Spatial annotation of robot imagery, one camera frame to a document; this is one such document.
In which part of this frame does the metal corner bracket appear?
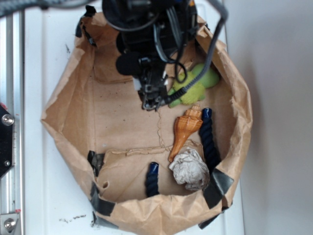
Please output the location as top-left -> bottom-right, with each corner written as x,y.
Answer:
0,213 -> 21,235

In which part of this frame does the crumpled white paper ball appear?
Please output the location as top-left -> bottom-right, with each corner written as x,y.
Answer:
169,147 -> 210,191

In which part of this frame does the grey cable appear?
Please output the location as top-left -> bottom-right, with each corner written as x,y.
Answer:
168,0 -> 230,103

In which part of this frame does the brown paper bag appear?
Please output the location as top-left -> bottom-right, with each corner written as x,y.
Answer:
42,12 -> 253,235

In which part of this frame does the orange conch shell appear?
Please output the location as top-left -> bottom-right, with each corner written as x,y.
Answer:
168,104 -> 203,162

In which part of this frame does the dark blue rope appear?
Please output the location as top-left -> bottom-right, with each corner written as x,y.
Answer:
146,107 -> 222,197

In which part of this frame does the aluminium frame rail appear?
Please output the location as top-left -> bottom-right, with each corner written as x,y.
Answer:
0,12 -> 24,235

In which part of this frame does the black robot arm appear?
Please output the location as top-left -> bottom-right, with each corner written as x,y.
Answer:
102,0 -> 199,111

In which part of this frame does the black octagonal mount plate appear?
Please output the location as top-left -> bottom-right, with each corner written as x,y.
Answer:
0,102 -> 15,179

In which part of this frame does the green plush animal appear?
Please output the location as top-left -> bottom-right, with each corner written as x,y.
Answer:
168,63 -> 220,108

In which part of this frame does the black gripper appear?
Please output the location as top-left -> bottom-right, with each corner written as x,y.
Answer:
115,52 -> 167,111

